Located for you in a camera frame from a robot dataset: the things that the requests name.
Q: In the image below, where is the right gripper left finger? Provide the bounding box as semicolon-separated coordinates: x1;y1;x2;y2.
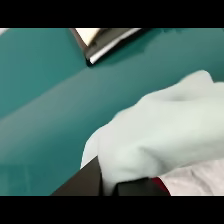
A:
50;154;103;197

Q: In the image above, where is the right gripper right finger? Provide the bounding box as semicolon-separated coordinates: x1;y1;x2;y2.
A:
115;177;169;197

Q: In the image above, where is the cream T-shirt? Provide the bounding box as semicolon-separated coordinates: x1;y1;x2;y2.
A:
79;69;224;197

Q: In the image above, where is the red garment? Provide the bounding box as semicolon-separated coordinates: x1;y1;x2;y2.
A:
151;176;172;197

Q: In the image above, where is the grey garment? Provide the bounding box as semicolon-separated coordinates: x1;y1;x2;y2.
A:
159;159;224;197

